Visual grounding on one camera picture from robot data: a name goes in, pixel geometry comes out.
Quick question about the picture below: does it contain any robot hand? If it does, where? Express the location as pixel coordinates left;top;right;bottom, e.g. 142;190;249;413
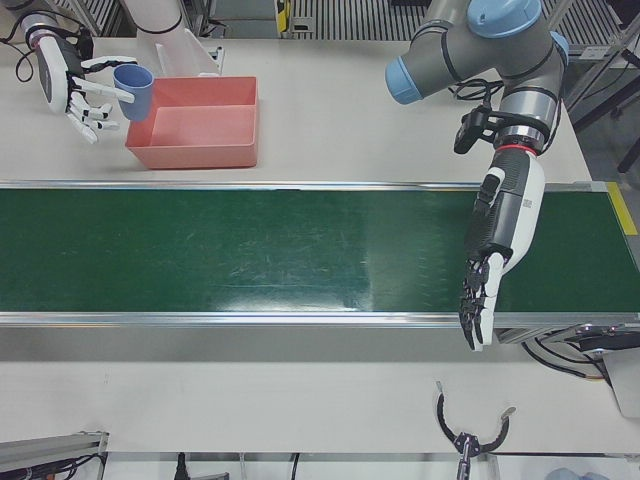
35;34;140;146
457;145;548;354

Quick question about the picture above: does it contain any blue plastic cup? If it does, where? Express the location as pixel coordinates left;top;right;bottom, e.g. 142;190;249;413
112;63;155;123

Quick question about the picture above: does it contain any pink plastic box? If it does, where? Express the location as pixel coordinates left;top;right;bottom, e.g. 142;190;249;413
124;75;260;170

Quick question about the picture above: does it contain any ribbed metal panel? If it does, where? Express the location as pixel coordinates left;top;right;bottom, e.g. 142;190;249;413
79;0;129;37
292;0;431;40
539;0;640;44

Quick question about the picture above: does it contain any silver metal plate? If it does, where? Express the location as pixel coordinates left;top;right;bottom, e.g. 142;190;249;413
599;349;640;419

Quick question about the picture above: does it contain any black curved clamp holder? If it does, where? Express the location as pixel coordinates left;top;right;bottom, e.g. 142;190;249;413
432;381;517;480

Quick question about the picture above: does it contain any green belt conveyor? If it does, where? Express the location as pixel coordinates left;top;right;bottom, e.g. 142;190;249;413
0;178;640;346

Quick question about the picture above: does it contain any blue cloth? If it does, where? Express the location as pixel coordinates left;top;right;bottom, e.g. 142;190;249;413
546;466;640;480

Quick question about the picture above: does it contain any aluminium profile bar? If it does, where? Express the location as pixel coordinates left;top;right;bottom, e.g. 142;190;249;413
0;428;111;480

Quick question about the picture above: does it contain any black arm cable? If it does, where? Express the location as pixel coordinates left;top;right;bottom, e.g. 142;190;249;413
449;79;506;109
0;37;40;85

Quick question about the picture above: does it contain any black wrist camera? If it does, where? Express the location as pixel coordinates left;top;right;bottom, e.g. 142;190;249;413
74;27;95;59
453;105;494;155

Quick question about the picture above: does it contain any white mounting bracket stand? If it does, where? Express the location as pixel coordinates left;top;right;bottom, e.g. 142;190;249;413
121;0;225;77

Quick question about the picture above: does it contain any conveyor cable bundle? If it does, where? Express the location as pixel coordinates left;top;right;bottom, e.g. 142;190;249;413
519;327;614;384

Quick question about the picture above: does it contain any yellow post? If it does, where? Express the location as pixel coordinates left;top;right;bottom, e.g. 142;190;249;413
273;0;295;37

